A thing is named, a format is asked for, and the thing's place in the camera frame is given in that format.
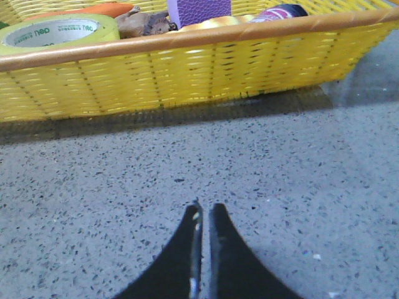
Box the shiny yellow toy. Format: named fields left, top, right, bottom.
left=179, top=14, right=255, bottom=32

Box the brown ginger root toy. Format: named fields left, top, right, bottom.
left=115, top=6, right=178, bottom=39

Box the purple foam block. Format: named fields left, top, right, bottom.
left=166, top=0, right=232, bottom=29

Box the yellow-green tape roll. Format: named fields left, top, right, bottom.
left=1, top=14, right=120, bottom=56

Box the yellow woven basket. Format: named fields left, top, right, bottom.
left=1, top=1, right=398, bottom=122

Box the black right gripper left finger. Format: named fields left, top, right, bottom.
left=115, top=204, right=203, bottom=298

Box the orange toy carrot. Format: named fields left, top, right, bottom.
left=26, top=2, right=135, bottom=21

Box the dark red-label bottle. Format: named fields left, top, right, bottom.
left=248, top=4, right=309, bottom=23

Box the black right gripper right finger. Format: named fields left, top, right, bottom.
left=209, top=203, right=300, bottom=298

